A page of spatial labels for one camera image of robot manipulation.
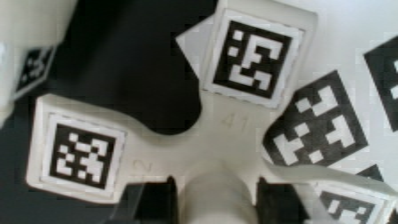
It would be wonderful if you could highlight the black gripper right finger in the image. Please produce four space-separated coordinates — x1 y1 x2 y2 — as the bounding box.
256 178 310 224

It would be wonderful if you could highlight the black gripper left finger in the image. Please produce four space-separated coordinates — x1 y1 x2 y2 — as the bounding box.
105 177 178 224

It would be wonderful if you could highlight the white cylindrical table leg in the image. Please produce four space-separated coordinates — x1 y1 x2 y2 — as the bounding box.
178 161 260 224

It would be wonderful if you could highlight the white round table top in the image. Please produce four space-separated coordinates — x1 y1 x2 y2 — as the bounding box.
0 0 79 127

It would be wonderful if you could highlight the white cross table base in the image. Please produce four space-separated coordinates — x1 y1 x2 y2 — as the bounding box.
27 0 398 224

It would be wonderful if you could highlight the white marker sheet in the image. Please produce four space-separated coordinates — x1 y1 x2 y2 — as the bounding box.
264 0 398 188

